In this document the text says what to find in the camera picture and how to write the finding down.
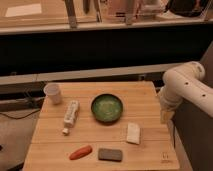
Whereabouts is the dark robot base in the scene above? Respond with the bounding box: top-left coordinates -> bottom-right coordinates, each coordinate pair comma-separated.
173,100 -> 213,171

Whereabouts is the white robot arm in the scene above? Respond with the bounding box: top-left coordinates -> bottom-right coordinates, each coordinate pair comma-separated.
158,61 -> 213,124

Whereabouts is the white sponge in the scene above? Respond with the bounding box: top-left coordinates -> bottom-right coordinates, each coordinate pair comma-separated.
126,123 -> 141,145

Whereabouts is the grey eraser block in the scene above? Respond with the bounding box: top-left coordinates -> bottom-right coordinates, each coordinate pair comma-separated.
98,148 -> 123,162

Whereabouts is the green round bowl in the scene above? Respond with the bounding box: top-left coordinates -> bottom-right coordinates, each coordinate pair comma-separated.
91,94 -> 123,123

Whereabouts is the white squeeze tube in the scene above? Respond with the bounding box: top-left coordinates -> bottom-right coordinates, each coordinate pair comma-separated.
62,100 -> 80,136

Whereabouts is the orange toy carrot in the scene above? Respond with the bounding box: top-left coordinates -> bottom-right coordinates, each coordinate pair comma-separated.
69,145 -> 93,160

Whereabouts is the black cable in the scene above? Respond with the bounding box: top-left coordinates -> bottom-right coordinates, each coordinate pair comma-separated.
0,108 -> 41,121

